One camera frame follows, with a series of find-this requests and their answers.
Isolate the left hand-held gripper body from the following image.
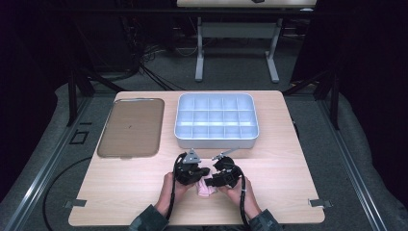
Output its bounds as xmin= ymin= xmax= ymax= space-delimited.
xmin=172 ymin=147 xmax=204 ymax=186

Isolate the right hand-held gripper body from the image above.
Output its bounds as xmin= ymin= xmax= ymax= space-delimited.
xmin=211 ymin=147 xmax=243 ymax=190

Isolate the pink sock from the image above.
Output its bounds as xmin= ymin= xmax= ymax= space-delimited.
xmin=195 ymin=158 xmax=219 ymax=197

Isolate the person's left hand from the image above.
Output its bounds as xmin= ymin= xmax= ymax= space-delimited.
xmin=161 ymin=171 xmax=195 ymax=210

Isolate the person's right hand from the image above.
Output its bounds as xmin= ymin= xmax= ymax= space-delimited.
xmin=217 ymin=183 xmax=255 ymax=214

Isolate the white compartment box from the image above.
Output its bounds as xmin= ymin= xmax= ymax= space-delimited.
xmin=173 ymin=92 xmax=261 ymax=150

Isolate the brown tray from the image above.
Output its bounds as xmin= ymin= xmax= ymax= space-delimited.
xmin=96 ymin=97 xmax=166 ymax=159

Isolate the black metal stand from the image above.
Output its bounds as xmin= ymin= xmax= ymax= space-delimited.
xmin=65 ymin=67 xmax=127 ymax=128
xmin=282 ymin=68 xmax=341 ymax=131

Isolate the grey table bracket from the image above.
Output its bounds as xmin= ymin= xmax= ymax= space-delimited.
xmin=307 ymin=198 xmax=334 ymax=210
xmin=63 ymin=198 xmax=88 ymax=210

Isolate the bundle of dark cables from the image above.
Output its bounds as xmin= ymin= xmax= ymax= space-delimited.
xmin=119 ymin=13 xmax=186 ymax=92

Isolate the aluminium floor rail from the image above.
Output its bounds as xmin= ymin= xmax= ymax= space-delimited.
xmin=317 ymin=97 xmax=390 ymax=231
xmin=0 ymin=95 xmax=94 ymax=231

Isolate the black floor cable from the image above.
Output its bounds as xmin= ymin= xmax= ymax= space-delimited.
xmin=41 ymin=156 xmax=94 ymax=231

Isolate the white table frame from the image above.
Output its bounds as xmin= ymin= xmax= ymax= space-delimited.
xmin=176 ymin=0 xmax=319 ymax=84

